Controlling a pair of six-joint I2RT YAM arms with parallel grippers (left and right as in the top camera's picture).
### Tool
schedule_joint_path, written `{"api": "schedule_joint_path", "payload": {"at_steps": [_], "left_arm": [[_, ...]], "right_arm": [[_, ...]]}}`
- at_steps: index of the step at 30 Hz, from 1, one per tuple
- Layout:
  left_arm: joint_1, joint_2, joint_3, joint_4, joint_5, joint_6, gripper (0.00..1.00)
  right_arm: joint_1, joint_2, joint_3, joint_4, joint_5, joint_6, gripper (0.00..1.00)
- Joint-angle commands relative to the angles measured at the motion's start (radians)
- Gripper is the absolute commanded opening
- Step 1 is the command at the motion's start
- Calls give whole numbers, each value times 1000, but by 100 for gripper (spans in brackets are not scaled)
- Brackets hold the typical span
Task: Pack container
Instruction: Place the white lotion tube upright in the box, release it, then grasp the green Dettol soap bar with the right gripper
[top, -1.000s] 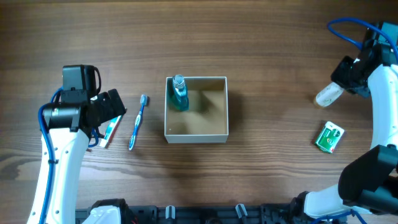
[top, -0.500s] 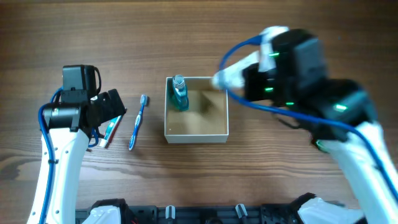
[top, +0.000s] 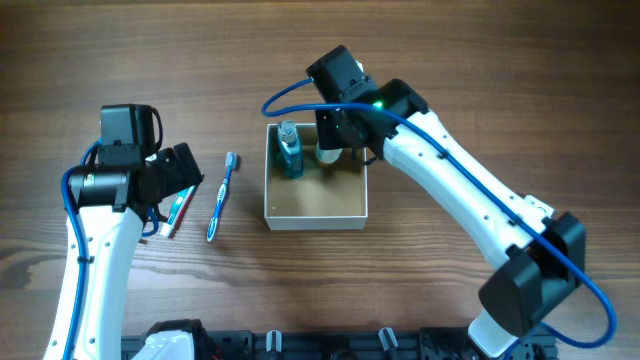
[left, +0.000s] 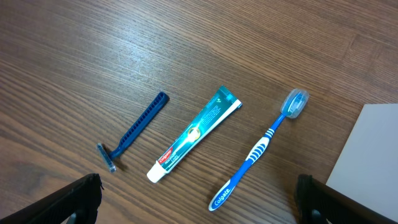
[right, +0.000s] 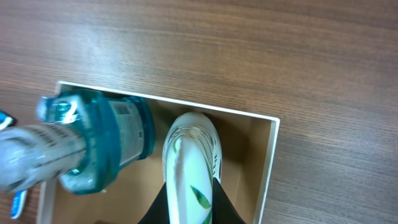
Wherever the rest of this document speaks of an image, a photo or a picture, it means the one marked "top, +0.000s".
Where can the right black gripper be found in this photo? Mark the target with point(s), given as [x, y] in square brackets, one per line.
[342, 130]

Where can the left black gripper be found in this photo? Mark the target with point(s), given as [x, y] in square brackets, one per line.
[176, 173]

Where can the white lotion tube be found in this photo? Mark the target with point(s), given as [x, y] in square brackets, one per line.
[327, 157]

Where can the blue mouthwash bottle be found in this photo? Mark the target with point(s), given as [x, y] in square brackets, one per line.
[291, 148]

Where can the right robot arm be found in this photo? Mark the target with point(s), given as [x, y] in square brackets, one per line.
[538, 259]

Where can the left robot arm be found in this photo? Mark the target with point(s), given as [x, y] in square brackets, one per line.
[109, 197]

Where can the teal red toothpaste tube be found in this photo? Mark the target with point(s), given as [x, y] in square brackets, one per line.
[177, 211]

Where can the blue white toothbrush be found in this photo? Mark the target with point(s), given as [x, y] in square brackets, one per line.
[231, 164]

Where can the white cardboard open box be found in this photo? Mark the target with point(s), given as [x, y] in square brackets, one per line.
[326, 197]

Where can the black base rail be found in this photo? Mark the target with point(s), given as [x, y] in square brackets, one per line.
[447, 343]

